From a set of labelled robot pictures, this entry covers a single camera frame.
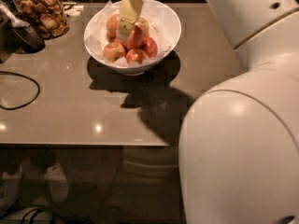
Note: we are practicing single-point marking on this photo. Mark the white shoe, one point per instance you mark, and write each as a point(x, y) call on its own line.
point(57, 182)
point(9, 189)

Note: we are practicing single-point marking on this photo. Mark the white shoe left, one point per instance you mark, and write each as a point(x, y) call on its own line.
point(9, 189)

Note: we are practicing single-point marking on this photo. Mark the silver spoon handle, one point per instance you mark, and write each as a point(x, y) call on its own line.
point(16, 23)

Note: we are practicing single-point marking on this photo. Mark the white ceramic bowl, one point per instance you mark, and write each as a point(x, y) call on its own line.
point(162, 25)

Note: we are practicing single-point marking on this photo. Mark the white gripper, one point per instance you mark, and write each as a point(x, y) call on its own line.
point(128, 16)

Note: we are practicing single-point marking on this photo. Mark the yellowish apple back right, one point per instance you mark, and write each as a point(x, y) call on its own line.
point(143, 25)

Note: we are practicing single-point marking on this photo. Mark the black round pan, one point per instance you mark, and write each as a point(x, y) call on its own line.
point(28, 39)

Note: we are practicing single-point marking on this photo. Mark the white paper bowl liner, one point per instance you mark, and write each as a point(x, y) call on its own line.
point(157, 19)

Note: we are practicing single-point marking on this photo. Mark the glass jar of dried chips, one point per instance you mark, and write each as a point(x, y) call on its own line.
point(47, 15)

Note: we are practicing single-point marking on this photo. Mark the small white items on table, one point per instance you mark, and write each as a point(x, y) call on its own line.
point(73, 11)

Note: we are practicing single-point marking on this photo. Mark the red apple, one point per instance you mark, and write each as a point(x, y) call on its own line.
point(113, 51)
point(136, 55)
point(112, 25)
point(150, 46)
point(134, 40)

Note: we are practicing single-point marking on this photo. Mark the white shoe right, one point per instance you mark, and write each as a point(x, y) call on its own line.
point(57, 182)

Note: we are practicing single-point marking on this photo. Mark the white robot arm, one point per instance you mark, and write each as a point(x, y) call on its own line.
point(238, 151)

